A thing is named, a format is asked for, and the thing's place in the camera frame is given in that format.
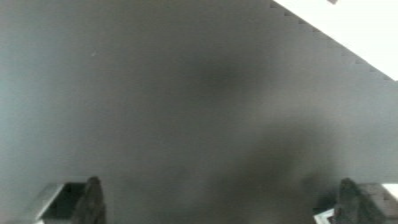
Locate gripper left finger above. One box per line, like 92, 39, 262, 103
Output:
33, 176, 106, 224

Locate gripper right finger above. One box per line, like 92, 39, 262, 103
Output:
312, 178, 398, 224

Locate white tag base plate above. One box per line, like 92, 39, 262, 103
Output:
275, 0, 398, 81

